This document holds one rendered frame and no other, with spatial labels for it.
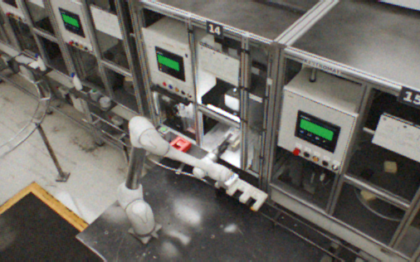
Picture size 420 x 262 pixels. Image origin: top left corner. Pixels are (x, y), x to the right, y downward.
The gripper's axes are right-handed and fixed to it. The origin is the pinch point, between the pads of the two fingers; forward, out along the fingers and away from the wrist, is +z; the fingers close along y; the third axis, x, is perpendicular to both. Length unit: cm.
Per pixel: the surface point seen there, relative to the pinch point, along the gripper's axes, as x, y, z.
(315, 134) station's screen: -72, 59, -11
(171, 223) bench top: 2, -26, -73
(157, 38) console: 48, 80, -7
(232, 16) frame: 0, 100, 14
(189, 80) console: 22, 57, -9
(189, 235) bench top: -15, -26, -73
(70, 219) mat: 119, -89, -106
